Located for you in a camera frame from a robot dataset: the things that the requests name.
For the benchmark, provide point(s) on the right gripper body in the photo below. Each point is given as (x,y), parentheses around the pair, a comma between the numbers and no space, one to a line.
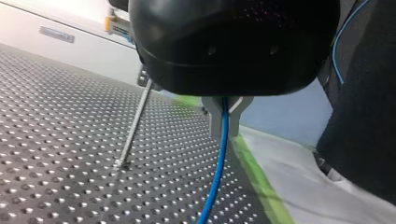
(119,4)

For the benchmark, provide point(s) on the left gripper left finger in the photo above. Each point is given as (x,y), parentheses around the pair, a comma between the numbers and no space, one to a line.
(216,119)

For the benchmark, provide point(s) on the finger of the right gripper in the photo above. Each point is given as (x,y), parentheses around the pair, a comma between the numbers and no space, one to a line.
(115,26)

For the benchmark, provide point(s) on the metal post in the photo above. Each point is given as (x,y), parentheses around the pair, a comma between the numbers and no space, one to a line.
(134,126)

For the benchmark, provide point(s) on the white cabinet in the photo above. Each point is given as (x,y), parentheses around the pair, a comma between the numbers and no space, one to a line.
(62,46)

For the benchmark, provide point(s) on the black panel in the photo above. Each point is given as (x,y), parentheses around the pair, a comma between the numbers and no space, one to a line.
(367,124)

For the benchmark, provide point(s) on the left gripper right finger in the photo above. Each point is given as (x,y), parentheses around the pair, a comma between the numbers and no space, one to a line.
(234,124)

